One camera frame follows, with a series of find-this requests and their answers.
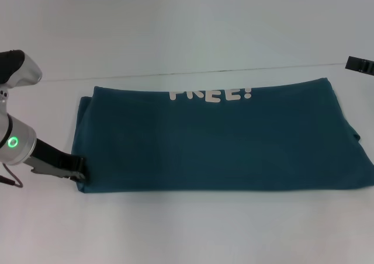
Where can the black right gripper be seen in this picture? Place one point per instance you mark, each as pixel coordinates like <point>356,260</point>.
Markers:
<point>369,66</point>

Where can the teal blue shirt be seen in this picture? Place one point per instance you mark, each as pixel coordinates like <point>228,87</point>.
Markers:
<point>204,135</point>

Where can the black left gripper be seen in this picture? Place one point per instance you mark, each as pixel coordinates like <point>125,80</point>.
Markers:
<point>49,159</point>

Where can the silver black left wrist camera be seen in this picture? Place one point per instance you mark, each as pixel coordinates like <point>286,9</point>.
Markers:
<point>20,68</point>

